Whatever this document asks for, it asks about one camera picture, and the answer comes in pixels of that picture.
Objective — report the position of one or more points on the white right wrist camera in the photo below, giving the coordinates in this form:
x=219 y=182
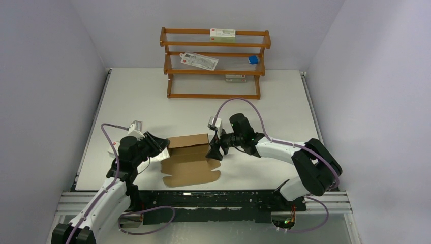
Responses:
x=216 y=125

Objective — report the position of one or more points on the orange wooden shelf rack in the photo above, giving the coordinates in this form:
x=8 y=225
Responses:
x=235 y=54

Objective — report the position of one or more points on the small blue object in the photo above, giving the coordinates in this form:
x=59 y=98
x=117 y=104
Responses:
x=253 y=60

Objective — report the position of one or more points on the green white box top shelf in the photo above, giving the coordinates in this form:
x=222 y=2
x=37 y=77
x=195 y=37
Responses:
x=222 y=35

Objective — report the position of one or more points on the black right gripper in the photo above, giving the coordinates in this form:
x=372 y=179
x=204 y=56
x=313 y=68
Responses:
x=214 y=152

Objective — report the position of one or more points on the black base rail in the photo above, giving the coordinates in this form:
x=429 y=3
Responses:
x=215 y=206

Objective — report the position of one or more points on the brown cardboard box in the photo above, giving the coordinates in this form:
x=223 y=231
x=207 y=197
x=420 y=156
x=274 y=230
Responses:
x=187 y=164

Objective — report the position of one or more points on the small box lower shelf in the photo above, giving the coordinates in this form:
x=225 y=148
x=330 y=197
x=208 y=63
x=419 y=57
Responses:
x=235 y=78

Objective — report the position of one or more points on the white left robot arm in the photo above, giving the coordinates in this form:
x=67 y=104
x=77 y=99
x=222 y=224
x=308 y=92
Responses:
x=117 y=194

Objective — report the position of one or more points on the white flat package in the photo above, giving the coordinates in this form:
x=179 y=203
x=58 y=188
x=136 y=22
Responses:
x=199 y=61

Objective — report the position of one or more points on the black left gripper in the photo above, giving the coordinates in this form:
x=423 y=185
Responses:
x=156 y=144

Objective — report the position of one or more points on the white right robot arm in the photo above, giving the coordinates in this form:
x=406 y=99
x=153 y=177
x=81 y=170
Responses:
x=317 y=169

